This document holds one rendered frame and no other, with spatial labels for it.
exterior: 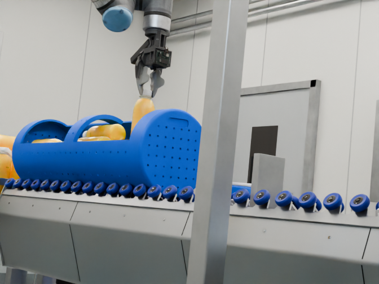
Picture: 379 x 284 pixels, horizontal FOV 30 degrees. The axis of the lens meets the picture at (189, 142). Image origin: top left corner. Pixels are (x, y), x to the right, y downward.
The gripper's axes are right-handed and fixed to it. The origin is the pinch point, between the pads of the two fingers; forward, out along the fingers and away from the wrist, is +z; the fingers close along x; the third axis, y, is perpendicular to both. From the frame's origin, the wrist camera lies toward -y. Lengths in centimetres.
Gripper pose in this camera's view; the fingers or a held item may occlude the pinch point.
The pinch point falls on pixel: (145, 92)
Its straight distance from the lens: 232.7
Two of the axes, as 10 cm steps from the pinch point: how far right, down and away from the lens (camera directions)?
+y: 6.4, -0.2, -7.7
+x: 7.6, 1.4, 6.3
